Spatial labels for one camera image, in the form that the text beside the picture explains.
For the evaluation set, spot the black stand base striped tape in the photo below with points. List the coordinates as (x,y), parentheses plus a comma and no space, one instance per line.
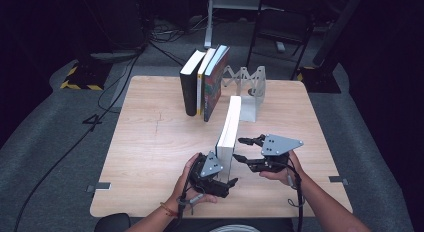
(86,77)

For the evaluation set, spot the person's left hand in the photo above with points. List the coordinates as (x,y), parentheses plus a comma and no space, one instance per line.
(181,192)

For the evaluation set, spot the black slanted pole stand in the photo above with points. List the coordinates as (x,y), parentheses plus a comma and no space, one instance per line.
(336,28)

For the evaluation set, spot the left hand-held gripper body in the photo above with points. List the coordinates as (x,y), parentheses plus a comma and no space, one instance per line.
(208,183)

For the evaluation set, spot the grey metal expandable bookend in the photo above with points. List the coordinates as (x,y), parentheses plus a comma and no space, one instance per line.
(250,110)

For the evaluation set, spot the white desk frame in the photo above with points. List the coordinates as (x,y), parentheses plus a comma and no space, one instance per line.
(208,25)

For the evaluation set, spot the person's right hand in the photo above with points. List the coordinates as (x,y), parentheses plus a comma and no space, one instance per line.
(295,170)

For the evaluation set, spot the white desk foot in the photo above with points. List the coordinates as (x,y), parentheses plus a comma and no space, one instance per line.
(280,46)

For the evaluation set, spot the blue paperback book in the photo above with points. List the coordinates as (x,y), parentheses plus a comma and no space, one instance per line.
(230,132)

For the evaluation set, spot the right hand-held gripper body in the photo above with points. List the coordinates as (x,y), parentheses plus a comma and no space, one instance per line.
(276,145)

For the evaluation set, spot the black folding chair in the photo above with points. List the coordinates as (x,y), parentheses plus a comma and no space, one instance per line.
(283,25)

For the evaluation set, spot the black hardcover book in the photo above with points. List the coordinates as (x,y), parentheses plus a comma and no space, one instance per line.
(190,92)

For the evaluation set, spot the grey flat base plate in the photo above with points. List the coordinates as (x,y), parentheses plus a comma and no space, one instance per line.
(113,55)

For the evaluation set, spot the black chair backrest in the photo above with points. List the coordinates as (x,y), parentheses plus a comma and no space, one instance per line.
(111,223)

